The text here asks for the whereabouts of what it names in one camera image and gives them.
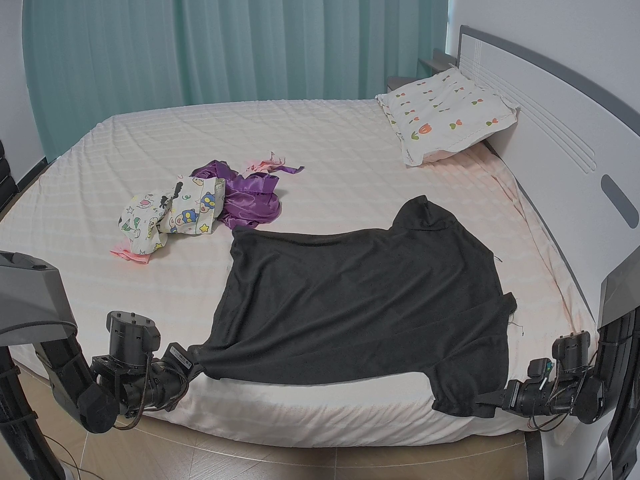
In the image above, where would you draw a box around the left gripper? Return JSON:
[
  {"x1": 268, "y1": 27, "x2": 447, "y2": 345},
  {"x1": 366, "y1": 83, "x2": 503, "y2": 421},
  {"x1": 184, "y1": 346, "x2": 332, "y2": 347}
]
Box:
[{"x1": 125, "y1": 360, "x2": 201, "y2": 414}]

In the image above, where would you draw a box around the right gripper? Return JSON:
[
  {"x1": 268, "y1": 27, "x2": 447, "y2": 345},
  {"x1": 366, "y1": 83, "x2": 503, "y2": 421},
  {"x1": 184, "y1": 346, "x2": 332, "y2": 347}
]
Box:
[{"x1": 504, "y1": 383, "x2": 576, "y2": 416}]

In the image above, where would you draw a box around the black T-shirt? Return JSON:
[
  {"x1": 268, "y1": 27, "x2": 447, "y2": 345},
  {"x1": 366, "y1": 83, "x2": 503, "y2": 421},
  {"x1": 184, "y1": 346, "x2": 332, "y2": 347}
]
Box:
[{"x1": 187, "y1": 194, "x2": 518, "y2": 417}]

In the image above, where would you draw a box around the bed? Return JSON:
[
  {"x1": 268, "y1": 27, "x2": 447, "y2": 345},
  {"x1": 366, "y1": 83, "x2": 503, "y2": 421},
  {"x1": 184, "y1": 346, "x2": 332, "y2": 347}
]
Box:
[{"x1": 0, "y1": 24, "x2": 640, "y2": 480}]

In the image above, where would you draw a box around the white printed pyjama top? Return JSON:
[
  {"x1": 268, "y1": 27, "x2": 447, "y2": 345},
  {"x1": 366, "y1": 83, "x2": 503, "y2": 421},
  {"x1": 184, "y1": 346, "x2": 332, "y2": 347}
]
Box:
[{"x1": 117, "y1": 175, "x2": 226, "y2": 256}]

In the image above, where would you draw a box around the purple satin garment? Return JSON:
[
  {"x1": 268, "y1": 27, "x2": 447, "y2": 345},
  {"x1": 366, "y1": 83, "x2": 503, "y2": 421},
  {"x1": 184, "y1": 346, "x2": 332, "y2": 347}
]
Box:
[{"x1": 190, "y1": 159, "x2": 307, "y2": 230}]

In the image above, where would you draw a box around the pale pink garment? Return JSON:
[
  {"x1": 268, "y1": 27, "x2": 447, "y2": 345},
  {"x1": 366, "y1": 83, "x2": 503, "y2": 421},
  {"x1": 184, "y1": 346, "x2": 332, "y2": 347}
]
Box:
[{"x1": 246, "y1": 151, "x2": 286, "y2": 175}]

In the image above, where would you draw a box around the white printed pillow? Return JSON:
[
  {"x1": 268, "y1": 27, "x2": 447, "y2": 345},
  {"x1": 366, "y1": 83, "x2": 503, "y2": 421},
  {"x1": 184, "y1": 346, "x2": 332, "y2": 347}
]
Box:
[{"x1": 375, "y1": 66, "x2": 521, "y2": 168}]

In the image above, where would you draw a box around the grey bedside table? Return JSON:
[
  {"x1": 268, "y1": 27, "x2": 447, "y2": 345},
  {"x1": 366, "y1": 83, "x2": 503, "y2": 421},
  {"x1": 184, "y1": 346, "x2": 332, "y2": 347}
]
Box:
[{"x1": 386, "y1": 48, "x2": 461, "y2": 94}]

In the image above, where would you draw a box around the blue-green curtain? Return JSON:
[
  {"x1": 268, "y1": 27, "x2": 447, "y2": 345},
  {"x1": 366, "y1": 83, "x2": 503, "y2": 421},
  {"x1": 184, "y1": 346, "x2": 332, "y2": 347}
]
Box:
[{"x1": 22, "y1": 0, "x2": 451, "y2": 161}]

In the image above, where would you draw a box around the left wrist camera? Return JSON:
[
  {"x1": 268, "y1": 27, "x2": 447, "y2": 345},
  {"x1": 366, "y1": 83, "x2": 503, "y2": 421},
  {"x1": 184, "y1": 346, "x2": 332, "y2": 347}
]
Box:
[{"x1": 167, "y1": 342, "x2": 196, "y2": 371}]

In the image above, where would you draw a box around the black cable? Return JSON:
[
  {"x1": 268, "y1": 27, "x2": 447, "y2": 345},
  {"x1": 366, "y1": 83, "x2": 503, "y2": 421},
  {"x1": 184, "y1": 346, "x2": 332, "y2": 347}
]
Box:
[
  {"x1": 44, "y1": 434, "x2": 83, "y2": 480},
  {"x1": 0, "y1": 319, "x2": 78, "y2": 336}
]

